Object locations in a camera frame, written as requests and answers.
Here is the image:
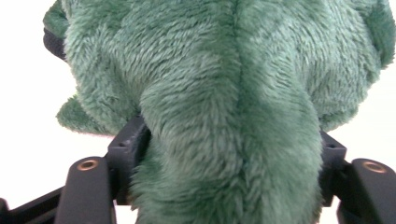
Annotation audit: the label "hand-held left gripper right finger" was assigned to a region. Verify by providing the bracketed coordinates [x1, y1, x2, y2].
[318, 130, 347, 207]

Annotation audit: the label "green fluffy cloth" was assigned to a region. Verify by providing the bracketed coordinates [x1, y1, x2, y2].
[42, 0, 396, 224]

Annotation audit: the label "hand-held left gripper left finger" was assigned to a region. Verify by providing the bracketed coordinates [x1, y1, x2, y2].
[106, 114, 152, 206]

